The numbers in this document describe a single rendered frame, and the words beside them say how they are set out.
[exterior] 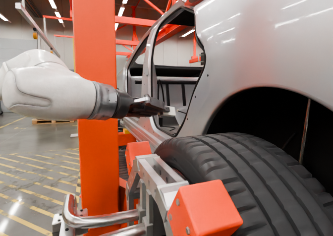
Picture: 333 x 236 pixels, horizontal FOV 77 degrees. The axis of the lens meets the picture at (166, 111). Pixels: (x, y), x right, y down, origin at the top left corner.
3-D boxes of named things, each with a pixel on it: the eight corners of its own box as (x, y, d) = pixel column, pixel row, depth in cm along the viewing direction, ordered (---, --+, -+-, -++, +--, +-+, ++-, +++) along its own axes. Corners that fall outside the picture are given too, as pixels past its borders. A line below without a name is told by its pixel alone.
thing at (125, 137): (136, 144, 294) (136, 120, 290) (97, 148, 275) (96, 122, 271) (134, 141, 309) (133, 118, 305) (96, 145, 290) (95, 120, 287)
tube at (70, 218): (147, 225, 50) (146, 183, 49) (57, 247, 43) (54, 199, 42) (132, 191, 66) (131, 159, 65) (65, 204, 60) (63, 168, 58)
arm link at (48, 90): (103, 86, 43) (82, 67, 52) (11, 68, 32) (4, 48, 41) (88, 131, 46) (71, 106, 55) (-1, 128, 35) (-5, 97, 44)
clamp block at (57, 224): (88, 233, 59) (87, 215, 58) (52, 242, 55) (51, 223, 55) (88, 222, 63) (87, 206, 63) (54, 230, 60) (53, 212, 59)
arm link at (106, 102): (98, 112, 44) (122, 114, 48) (95, 74, 47) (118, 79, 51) (80, 124, 50) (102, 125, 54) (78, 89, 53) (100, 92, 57)
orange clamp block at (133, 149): (154, 164, 66) (148, 140, 71) (130, 167, 63) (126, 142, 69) (150, 173, 71) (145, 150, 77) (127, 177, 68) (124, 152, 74)
